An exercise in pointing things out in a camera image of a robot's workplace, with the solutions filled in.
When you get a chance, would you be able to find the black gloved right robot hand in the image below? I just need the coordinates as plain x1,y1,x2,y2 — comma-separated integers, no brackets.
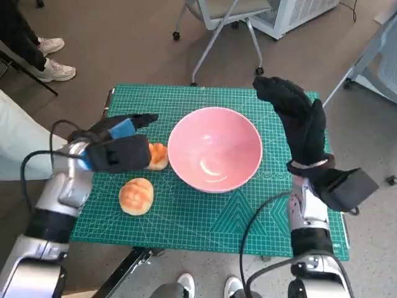
252,76,328,168

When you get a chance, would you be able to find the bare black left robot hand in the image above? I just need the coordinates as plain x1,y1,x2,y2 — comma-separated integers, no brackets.
88,113,159,141

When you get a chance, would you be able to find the long twisted toy bread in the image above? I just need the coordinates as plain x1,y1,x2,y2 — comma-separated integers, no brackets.
145,142,170,171

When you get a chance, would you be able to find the round toy bread bun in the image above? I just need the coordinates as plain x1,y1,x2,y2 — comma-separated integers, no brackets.
118,177,155,215

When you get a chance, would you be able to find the pink bowl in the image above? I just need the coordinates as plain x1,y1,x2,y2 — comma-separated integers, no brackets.
167,107,264,194

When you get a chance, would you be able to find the grey mesh cart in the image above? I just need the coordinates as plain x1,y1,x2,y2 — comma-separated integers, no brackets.
322,15,397,106

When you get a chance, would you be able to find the black slanted stand bar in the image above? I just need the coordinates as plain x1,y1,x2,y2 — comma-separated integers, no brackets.
0,49,59,96

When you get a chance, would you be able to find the white perforated cabinet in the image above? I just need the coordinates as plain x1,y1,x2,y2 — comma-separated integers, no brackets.
249,0,341,40

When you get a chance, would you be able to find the green cutting mat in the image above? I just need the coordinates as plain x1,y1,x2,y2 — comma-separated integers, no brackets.
68,83,351,261

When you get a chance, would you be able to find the grey rolling chair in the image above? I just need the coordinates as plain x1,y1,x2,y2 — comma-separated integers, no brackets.
172,0,282,86

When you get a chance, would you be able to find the beige flat board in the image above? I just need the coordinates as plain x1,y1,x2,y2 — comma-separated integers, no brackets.
373,12,397,25

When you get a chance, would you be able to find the dark leg with white foot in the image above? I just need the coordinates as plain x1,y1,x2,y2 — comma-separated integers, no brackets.
151,273,195,298
225,275,264,298

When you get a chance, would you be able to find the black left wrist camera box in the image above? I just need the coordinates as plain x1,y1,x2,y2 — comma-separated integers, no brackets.
84,134,152,174

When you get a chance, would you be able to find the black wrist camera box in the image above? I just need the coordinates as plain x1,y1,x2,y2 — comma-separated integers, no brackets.
84,134,152,174
313,167,380,212

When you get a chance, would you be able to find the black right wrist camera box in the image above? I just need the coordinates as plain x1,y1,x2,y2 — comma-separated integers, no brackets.
313,167,380,212

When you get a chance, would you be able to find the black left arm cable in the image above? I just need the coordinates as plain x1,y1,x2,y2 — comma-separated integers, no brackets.
20,119,111,214

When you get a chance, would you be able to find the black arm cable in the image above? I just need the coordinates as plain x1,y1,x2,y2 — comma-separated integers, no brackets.
239,191,311,298
20,119,111,214

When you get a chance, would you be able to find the thin black floor cable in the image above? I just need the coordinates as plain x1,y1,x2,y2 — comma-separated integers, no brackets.
339,1,357,22

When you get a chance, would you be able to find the black table frame bracket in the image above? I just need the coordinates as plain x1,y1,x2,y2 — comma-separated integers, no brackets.
92,246,165,298

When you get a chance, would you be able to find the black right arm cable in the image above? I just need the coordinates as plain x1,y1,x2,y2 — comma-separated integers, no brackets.
239,191,311,298

